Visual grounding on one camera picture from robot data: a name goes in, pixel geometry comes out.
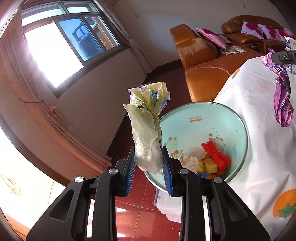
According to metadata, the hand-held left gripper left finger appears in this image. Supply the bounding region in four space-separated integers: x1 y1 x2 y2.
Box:
26 146 136 241

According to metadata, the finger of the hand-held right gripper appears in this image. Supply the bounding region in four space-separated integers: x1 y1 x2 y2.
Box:
271 51 296 63

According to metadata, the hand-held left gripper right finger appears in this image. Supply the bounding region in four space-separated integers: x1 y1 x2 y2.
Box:
161 146 271 241

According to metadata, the white translucent plastic bag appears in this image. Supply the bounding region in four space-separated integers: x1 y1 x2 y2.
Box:
179 146 207 173

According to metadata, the yellow sponge block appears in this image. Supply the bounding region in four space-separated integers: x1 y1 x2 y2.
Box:
203 158 218 174

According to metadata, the purple foil wrapper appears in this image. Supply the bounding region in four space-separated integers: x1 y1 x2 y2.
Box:
261 49 292 127

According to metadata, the yellow white plastic bag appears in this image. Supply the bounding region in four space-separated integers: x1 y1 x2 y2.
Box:
123 82 171 175

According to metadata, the red foam fruit net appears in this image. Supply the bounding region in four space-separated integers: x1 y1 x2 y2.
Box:
201 142 231 171

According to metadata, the mint green cartoon trash bin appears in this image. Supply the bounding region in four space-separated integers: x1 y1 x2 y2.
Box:
144 101 248 194

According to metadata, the tall blue white milk carton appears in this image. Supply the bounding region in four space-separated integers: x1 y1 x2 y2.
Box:
283 36 296 75

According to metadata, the pink floral pillow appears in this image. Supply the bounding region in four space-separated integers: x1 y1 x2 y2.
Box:
240 20 264 39
192 28 232 49
257 24 281 39
276 28 296 41

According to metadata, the white plastic floor sheet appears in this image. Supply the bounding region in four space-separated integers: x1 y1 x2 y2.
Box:
153 188 183 223

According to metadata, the checkered cloth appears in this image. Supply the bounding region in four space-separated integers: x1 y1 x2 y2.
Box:
218 45 247 55

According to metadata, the long pink curtain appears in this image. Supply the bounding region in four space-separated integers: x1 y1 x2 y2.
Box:
0 11 114 176
94 0 154 75

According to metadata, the brown leather chaise sofa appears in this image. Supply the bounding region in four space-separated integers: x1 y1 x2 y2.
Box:
170 24 265 103

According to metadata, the white fruit-print tablecloth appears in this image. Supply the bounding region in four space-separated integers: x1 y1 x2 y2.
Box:
213 54 296 233

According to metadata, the sliding glass window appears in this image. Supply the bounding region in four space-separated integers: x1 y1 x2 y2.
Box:
21 0 130 98

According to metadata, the brown wooden door frame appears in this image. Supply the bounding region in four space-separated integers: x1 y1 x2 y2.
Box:
0 111 72 187

